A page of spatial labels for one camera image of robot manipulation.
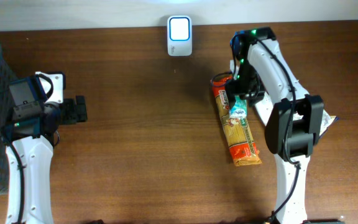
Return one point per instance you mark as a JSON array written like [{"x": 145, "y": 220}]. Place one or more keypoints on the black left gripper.
[{"x": 73, "y": 116}]

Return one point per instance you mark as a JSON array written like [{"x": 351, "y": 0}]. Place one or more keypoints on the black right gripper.
[{"x": 232, "y": 91}]

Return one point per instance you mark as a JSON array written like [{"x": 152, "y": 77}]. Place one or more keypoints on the white tube with tan cap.
[{"x": 264, "y": 108}]

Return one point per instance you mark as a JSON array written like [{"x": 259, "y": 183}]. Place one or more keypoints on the small teal tissue pack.
[{"x": 239, "y": 109}]

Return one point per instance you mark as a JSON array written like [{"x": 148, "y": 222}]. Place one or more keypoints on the orange pasta packet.
[{"x": 237, "y": 132}]

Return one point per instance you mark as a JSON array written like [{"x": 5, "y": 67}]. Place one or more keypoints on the yellow snack bag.
[{"x": 327, "y": 121}]

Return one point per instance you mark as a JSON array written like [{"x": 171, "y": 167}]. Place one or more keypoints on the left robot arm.
[{"x": 30, "y": 135}]

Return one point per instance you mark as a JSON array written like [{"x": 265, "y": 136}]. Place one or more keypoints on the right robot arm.
[{"x": 293, "y": 127}]

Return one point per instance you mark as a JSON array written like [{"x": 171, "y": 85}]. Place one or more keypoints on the white barcode scanner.
[{"x": 179, "y": 36}]

